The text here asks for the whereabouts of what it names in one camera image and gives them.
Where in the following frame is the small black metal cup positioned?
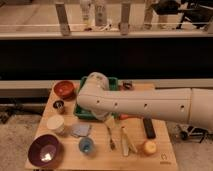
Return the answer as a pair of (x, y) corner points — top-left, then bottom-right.
(53, 100), (65, 114)

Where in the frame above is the purple bowl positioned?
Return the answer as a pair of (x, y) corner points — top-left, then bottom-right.
(28, 134), (63, 169)

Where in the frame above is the wooden table board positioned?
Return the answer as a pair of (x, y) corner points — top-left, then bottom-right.
(25, 91), (178, 171)

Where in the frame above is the grey-blue cloth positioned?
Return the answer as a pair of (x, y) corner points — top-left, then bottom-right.
(70, 123), (91, 137)

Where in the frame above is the green plastic tray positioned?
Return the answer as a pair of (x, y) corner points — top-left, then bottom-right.
(73, 76), (118, 120)

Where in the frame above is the orange carrot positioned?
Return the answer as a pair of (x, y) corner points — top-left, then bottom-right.
(119, 114), (141, 120)

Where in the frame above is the orange-brown bowl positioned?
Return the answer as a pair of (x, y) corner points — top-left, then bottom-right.
(53, 80), (75, 99)

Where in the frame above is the peeled banana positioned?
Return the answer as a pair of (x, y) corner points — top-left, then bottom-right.
(121, 127), (138, 157)

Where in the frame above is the black remote control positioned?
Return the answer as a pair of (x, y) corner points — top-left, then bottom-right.
(143, 118), (156, 139)

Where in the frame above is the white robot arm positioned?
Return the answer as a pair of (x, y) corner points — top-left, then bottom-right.
(76, 72), (213, 131)

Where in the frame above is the blue cup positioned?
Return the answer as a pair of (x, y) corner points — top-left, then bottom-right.
(79, 137), (94, 155)

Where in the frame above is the small dark round object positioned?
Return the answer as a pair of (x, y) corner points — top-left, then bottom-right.
(123, 81), (133, 90)

